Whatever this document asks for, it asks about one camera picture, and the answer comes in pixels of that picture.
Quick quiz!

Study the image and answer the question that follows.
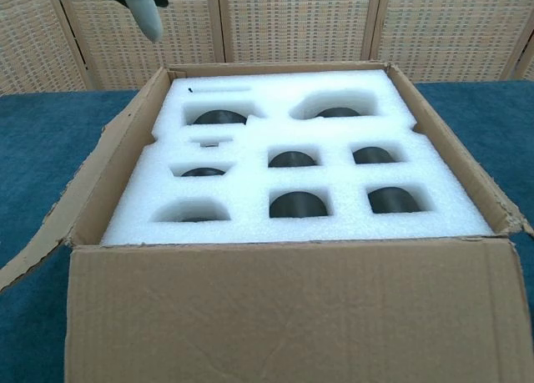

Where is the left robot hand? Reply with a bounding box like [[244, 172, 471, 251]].
[[76, 0, 194, 43]]

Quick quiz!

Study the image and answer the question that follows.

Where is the red cardboard box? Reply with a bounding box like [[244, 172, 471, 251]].
[[0, 61, 534, 383]]

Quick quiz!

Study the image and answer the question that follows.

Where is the black round part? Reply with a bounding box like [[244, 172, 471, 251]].
[[193, 108, 248, 126], [268, 150, 320, 169], [353, 146, 394, 165], [368, 187, 419, 214], [313, 106, 361, 118], [269, 190, 330, 219], [179, 167, 227, 179]]

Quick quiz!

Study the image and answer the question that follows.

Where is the blue carpet table mat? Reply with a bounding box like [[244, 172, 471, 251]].
[[0, 79, 534, 383]]

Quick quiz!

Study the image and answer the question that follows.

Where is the woven folding screen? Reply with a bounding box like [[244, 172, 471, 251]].
[[0, 0, 534, 97]]

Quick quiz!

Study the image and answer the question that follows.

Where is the white foam insert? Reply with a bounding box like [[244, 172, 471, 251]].
[[99, 68, 496, 248]]

